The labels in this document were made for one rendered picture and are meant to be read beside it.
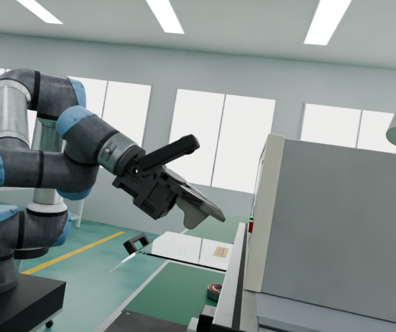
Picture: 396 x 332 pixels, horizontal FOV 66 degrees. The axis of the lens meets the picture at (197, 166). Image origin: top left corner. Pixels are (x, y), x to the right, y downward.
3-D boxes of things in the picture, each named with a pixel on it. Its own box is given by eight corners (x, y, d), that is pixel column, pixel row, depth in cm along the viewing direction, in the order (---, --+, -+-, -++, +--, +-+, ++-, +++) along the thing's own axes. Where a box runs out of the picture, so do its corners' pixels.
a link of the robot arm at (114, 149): (129, 135, 62) (111, 129, 54) (147, 147, 62) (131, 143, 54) (109, 165, 63) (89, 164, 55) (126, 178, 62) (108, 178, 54)
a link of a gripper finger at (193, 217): (210, 242, 55) (169, 212, 57) (228, 215, 55) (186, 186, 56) (207, 246, 52) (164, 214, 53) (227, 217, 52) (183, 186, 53)
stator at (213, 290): (226, 291, 133) (228, 282, 133) (237, 303, 123) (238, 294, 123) (203, 290, 130) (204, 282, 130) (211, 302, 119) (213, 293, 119)
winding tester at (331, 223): (243, 290, 39) (268, 132, 40) (247, 230, 82) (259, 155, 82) (609, 373, 32) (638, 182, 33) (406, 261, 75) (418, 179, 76)
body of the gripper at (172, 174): (169, 217, 60) (122, 182, 62) (194, 181, 60) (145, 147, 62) (158, 222, 53) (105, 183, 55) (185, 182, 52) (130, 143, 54)
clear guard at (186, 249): (109, 272, 67) (113, 245, 67) (145, 247, 90) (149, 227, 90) (259, 307, 61) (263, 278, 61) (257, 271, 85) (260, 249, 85)
